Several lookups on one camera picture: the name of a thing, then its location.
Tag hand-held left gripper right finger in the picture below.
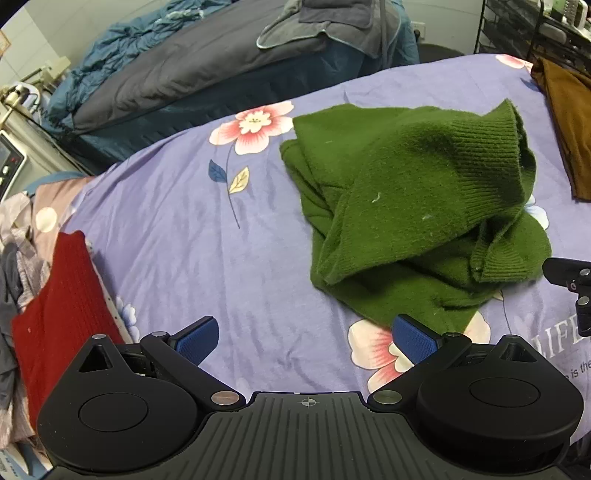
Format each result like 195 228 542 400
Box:
368 315 539 412

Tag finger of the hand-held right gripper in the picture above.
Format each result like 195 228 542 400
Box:
542 257 591 337

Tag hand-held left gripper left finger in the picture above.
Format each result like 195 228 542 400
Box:
76 316 245 412

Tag green knit sweater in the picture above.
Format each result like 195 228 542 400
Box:
279 98 553 328

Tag pile of mixed clothes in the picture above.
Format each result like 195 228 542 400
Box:
0 173 95 462

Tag purple floral bedsheet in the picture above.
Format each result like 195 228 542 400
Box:
60 53 591 446

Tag red knit sweater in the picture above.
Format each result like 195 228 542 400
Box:
10 231 126 428

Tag brown garment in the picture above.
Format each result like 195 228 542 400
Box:
530 58 591 202

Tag white machine with screen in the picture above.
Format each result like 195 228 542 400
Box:
0 108 61 204

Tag blue quilt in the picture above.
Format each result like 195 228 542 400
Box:
44 0 232 125

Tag grey towel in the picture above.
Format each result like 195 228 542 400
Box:
256 0 403 59

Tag black wire rack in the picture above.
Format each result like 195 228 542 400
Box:
473 0 591 88

